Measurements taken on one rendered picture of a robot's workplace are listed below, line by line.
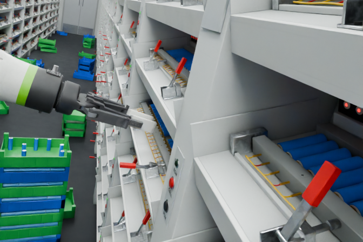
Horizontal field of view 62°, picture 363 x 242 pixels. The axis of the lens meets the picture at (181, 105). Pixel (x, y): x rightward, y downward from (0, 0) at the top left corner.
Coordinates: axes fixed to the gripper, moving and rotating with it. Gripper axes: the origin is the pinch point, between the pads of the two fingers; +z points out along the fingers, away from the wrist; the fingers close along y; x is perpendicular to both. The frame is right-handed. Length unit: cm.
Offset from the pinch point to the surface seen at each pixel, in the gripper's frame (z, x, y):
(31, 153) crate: -20, 59, 78
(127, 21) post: 4, -19, 103
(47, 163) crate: -12, 56, 66
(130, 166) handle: -1.8, 6.7, -11.9
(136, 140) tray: 3.5, 8.3, 7.3
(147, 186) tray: 2.3, 8.5, -15.4
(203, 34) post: -6.2, -24.8, -29.6
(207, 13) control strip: -7.2, -27.6, -29.9
